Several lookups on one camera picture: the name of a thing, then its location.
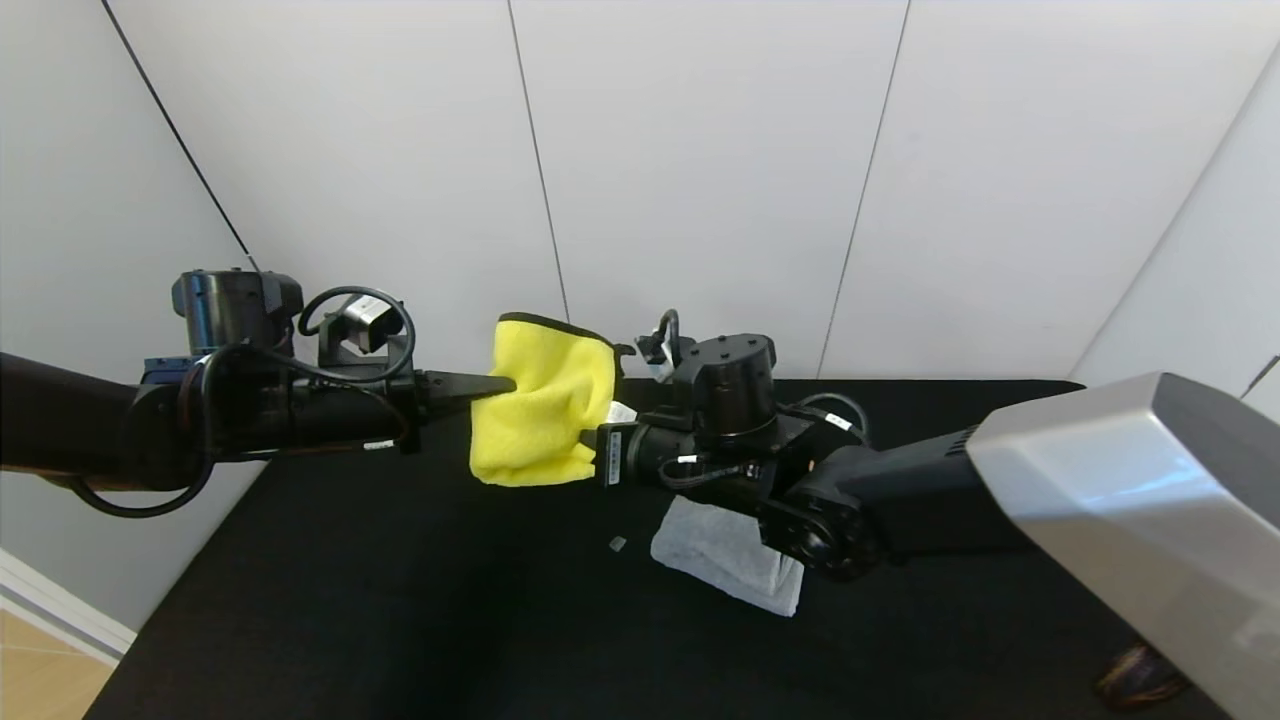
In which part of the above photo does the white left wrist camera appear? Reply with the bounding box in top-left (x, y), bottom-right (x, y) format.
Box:
top-left (317, 292), bottom-right (401, 367)

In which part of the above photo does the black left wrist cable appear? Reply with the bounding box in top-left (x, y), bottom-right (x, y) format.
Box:
top-left (65, 285), bottom-right (417, 519)

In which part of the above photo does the grey towel with orange marks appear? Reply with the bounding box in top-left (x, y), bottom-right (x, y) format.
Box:
top-left (650, 495), bottom-right (805, 618)

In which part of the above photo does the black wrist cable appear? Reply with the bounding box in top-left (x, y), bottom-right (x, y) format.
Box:
top-left (803, 391), bottom-right (872, 443)
top-left (65, 285), bottom-right (417, 519)

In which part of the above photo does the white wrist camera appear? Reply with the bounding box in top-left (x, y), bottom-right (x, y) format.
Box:
top-left (634, 309), bottom-right (693, 385)
top-left (317, 292), bottom-right (401, 367)

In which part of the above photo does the yellow microfiber towel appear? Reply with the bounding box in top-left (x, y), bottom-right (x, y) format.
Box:
top-left (470, 312), bottom-right (627, 488)

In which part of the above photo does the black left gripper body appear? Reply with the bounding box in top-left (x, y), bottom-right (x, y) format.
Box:
top-left (294, 367), bottom-right (422, 454)

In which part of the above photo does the multicolour cable bundle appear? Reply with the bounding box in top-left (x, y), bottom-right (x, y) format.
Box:
top-left (1094, 642), bottom-right (1192, 712)

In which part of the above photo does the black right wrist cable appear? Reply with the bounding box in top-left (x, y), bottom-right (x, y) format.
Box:
top-left (803, 391), bottom-right (872, 443)

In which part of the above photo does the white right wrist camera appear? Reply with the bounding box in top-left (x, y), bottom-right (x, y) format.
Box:
top-left (634, 309), bottom-right (693, 385)

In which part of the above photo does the white baseboard strip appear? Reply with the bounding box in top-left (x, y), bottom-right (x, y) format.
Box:
top-left (0, 548), bottom-right (136, 663)

